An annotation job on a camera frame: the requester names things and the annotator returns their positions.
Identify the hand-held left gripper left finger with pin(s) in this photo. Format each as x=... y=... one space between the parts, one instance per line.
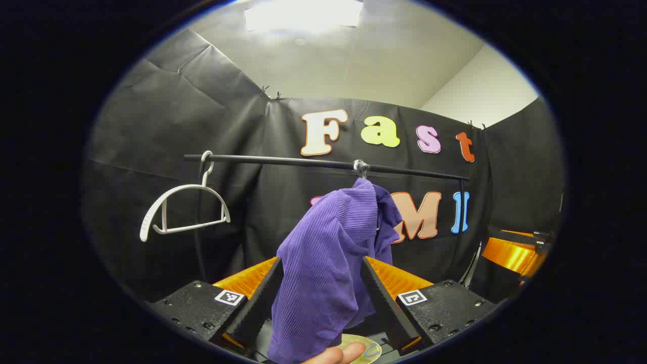
x=258 y=308

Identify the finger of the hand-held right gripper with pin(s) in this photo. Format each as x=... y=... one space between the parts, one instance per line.
x=520 y=237

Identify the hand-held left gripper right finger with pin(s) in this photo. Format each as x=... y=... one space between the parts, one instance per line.
x=386 y=308

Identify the purple ribbed garment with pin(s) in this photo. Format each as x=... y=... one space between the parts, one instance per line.
x=323 y=263

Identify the white plastic clothes hanger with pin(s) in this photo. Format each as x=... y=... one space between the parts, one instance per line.
x=194 y=186

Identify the grey clothes hanger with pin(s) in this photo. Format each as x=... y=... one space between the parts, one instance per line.
x=361 y=168

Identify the black clothes rack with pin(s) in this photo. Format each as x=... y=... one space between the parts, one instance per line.
x=283 y=161

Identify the round pale yellow object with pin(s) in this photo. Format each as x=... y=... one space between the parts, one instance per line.
x=372 y=349

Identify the black backdrop cloth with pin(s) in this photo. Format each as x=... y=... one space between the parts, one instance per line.
x=151 y=126

